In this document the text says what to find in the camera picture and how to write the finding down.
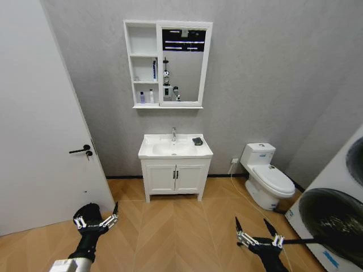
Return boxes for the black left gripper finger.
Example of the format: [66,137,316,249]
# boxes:
[73,202,103,230]
[98,201,119,228]

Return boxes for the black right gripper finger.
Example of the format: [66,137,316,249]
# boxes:
[234,216,260,247]
[263,218,285,249]

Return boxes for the white vanity cabinet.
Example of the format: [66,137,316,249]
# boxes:
[140,158,212,203]

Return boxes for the white ceramic washbasin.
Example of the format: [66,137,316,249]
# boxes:
[138,133,214,160]

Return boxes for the cabinet mirror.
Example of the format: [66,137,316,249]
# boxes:
[162,27,207,103]

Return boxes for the white toilet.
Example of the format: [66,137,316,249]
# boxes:
[239,142,297,211]

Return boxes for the white washing machine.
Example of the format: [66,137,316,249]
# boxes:
[284,124,363,272]

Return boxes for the white door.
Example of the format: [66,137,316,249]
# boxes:
[0,0,116,236]

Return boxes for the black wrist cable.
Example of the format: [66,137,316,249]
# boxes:
[282,237,326,245]

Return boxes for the thin white cable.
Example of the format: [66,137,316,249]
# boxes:
[228,163,297,272]

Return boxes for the white wall cabinet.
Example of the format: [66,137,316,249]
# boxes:
[123,19,214,110]

